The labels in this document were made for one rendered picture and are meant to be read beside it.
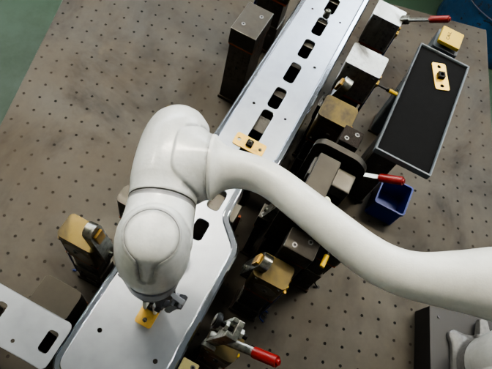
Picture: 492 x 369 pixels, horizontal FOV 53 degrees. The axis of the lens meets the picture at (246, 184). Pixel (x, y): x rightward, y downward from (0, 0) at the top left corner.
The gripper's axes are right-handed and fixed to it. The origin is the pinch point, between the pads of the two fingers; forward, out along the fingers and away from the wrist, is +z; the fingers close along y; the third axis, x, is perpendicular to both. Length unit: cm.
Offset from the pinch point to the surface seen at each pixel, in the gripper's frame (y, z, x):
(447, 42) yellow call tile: -33, -10, -93
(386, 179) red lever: -32, -8, -47
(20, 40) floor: 136, 106, -99
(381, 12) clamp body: -14, 0, -104
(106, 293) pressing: 9.9, 6.0, 2.1
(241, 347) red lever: -19.5, -4.8, 0.3
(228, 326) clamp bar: -15.0, -15.2, 0.3
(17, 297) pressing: 25.0, 6.0, 11.2
